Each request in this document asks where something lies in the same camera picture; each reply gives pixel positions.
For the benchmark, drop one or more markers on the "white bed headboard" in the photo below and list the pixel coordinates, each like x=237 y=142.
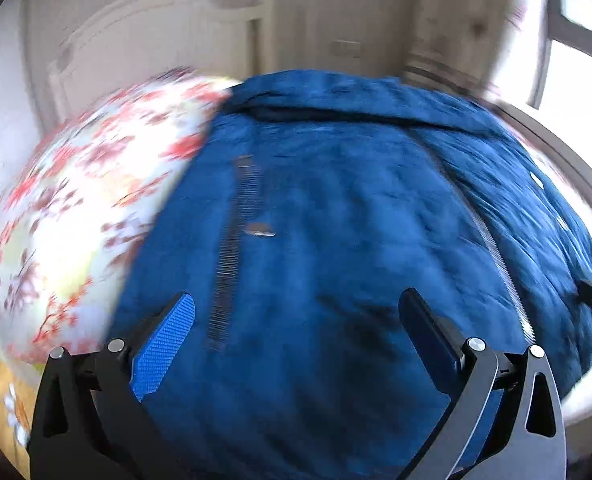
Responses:
x=150 y=35

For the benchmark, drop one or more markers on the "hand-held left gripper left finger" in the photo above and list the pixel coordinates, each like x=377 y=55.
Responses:
x=163 y=345

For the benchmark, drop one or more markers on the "yellow bed sheet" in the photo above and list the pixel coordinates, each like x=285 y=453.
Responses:
x=0 y=400

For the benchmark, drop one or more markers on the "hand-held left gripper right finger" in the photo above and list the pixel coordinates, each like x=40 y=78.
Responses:
x=433 y=340

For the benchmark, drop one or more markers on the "floral quilt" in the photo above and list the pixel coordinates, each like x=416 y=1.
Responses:
x=75 y=210

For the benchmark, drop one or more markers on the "printed curtain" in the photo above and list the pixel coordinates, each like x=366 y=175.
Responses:
x=451 y=20

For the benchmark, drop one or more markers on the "wall socket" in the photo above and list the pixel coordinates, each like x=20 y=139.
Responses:
x=346 y=48

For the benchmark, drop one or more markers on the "dark framed window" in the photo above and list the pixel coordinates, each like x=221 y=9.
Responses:
x=576 y=70

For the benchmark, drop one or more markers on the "blue quilted jacket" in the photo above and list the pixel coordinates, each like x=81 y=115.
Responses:
x=326 y=235

